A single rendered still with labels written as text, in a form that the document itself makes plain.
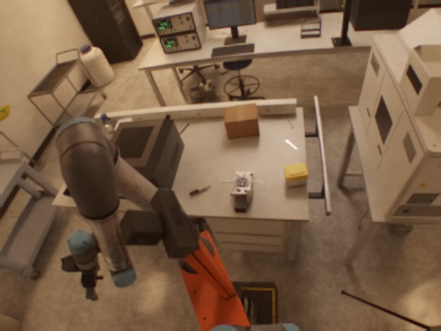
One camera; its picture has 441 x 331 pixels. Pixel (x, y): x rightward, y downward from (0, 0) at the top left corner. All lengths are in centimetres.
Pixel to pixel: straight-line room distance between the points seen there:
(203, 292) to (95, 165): 63
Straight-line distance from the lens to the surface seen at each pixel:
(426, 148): 112
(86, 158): 56
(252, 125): 172
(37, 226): 337
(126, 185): 75
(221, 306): 97
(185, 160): 178
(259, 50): 275
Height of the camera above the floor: 219
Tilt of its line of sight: 52 degrees down
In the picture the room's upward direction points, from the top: 20 degrees counter-clockwise
